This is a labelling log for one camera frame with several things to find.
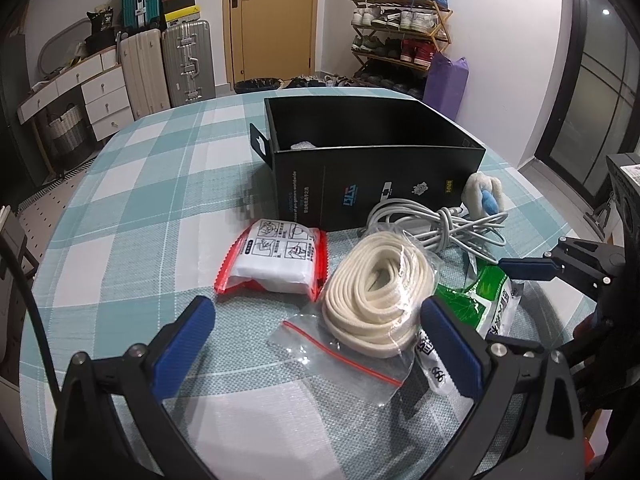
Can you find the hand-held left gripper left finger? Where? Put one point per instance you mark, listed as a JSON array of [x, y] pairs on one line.
[[186, 337]]

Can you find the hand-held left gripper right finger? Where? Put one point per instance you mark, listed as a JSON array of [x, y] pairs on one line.
[[450, 350]]

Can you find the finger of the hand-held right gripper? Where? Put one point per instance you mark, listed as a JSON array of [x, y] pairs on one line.
[[597, 340], [530, 268]]

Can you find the green white tissue packet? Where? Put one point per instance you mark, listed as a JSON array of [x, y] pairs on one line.
[[485, 300]]

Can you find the white plush toy blue parts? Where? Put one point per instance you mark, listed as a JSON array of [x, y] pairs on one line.
[[475, 185]]

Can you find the white packet with red edges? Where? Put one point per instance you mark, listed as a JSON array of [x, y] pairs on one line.
[[275, 260]]

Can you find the black cardboard box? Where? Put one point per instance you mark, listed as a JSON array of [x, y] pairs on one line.
[[375, 195]]

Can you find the dark framed glass door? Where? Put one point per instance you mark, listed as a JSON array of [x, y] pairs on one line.
[[600, 85]]

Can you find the clear zip bag red strip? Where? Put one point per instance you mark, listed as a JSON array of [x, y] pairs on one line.
[[325, 365]]

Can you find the teal white checked tablecloth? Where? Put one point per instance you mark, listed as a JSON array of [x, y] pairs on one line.
[[150, 210]]

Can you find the grey dotted floor mat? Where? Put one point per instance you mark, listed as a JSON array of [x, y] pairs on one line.
[[42, 205]]

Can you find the purple fabric bag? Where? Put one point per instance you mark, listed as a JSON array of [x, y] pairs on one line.
[[447, 87]]

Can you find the grey wicker basket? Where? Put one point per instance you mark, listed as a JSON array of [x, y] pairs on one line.
[[70, 130]]

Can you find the wooden shoe rack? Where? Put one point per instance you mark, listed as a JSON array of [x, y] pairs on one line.
[[441, 25]]

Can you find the white drawer desk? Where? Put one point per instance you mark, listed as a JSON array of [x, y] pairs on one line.
[[100, 91]]

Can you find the black trash bin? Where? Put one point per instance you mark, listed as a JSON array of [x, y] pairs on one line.
[[257, 85]]

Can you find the beige hard suitcase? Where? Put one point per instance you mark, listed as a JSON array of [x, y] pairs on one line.
[[145, 75]]

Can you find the silver hard suitcase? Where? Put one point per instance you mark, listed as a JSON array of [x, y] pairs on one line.
[[187, 65]]

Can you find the loose sneakers pile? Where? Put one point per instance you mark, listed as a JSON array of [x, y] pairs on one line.
[[315, 81]]

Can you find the black bag white print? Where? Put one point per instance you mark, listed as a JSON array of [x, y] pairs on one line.
[[102, 27]]

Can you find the black yellow shoe box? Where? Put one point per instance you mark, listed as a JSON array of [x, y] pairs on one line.
[[182, 16]]

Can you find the yellow wooden door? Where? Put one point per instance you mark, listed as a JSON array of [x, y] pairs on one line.
[[275, 25]]

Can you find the grey oval frame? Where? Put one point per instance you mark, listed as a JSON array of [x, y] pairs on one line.
[[52, 45]]

